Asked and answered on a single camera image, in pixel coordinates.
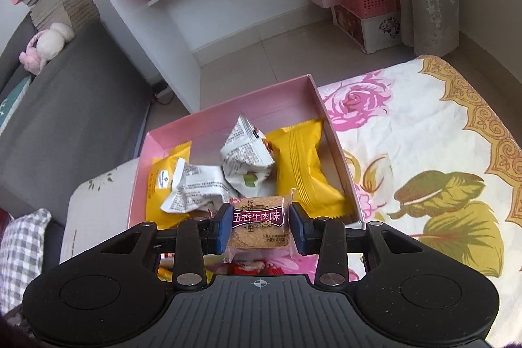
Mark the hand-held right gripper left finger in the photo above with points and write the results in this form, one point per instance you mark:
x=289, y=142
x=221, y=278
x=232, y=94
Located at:
x=224, y=229

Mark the white plush toy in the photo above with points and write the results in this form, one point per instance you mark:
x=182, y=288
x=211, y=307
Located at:
x=55, y=40

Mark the large pink basket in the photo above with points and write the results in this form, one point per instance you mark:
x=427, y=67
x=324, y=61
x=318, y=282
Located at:
x=367, y=1

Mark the teal patterned cushion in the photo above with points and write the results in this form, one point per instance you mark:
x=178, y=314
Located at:
x=14, y=103

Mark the white patterned storage box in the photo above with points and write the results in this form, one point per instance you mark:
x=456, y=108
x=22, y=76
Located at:
x=367, y=32

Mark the pink silver cardboard box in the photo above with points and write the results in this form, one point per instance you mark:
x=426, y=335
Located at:
x=195, y=128

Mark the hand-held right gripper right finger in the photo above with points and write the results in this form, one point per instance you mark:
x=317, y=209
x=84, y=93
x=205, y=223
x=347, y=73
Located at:
x=297, y=229

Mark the checked grey white cushion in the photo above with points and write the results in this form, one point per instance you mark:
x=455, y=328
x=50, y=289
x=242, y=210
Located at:
x=20, y=258

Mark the purple label biscuit packet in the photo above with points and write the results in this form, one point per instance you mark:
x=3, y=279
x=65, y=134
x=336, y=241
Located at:
x=257, y=225

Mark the yellow snack packet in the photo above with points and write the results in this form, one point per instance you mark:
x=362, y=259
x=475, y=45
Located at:
x=161, y=181
x=301, y=168

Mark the white printed snack packet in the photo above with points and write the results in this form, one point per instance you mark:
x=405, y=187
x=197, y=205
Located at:
x=244, y=152
x=195, y=189

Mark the white bookshelf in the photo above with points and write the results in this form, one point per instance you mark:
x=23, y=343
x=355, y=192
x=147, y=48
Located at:
x=183, y=30

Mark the red snack packet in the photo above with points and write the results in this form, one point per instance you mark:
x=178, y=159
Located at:
x=255, y=267

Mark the grey sofa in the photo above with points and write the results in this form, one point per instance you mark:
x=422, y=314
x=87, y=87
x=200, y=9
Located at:
x=81, y=107

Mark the pink plush toy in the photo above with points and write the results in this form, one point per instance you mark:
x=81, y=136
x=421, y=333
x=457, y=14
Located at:
x=32, y=56

